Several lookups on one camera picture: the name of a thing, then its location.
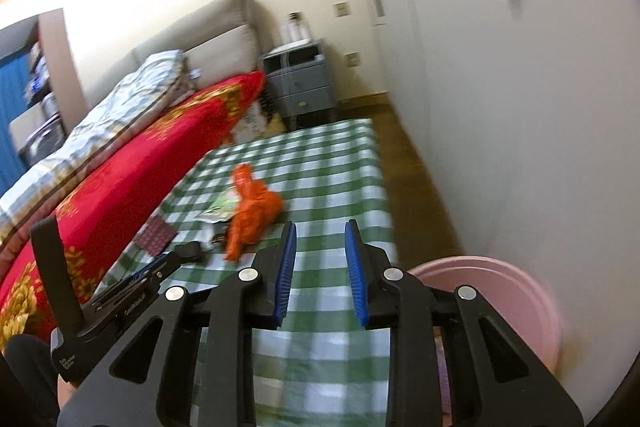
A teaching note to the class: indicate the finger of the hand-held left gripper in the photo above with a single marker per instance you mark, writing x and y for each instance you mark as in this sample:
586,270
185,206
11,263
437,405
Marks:
160,264
55,267

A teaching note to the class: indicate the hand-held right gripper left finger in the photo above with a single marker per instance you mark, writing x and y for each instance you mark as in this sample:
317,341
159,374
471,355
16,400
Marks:
284,277

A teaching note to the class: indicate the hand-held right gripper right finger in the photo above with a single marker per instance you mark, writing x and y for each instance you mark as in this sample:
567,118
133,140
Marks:
356,277

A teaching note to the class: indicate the dark red patterned card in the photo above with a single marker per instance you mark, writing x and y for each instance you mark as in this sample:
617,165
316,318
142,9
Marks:
155,234

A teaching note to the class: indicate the black item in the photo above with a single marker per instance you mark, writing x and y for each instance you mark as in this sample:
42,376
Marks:
190,252

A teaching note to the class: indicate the orange plastic bag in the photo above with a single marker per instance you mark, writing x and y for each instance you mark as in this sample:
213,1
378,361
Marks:
255,212

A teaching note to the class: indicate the green and white packet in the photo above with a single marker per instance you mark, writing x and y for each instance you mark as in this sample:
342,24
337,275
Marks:
220,207

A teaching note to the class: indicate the pink plastic bin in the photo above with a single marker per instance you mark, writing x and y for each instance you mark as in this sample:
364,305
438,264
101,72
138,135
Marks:
500,302

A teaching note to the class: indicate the person's dark clothing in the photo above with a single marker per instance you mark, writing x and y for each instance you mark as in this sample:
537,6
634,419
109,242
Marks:
25,382

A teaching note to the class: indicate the green checked tablecloth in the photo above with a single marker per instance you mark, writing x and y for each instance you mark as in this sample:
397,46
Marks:
325,177

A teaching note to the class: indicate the red floral blanket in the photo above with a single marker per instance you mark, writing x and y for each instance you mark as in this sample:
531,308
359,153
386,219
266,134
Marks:
150,157

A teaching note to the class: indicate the plaid quilt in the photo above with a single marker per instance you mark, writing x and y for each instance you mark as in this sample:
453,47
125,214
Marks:
100,132

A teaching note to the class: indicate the patterned bed skirt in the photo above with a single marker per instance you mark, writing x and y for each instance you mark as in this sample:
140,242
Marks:
255,122

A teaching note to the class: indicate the storage shelf with boxes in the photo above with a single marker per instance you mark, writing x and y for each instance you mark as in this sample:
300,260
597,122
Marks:
40,107

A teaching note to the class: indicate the grey nightstand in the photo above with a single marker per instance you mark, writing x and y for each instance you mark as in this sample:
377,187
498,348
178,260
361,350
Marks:
300,87

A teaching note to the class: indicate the white wardrobe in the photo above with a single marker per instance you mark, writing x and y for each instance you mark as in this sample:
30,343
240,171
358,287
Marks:
475,82

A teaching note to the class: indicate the beige padded headboard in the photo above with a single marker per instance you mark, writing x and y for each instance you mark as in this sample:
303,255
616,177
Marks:
220,32

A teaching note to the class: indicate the white router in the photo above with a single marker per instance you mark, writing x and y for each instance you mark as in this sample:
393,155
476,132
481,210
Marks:
296,36

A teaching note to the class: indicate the beige wall socket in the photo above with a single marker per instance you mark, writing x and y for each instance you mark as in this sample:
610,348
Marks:
353,60

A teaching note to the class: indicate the wall socket with black plug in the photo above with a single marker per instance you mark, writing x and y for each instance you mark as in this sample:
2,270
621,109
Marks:
295,16

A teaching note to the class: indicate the beige wall switch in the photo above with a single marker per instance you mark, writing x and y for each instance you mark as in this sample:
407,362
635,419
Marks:
342,9

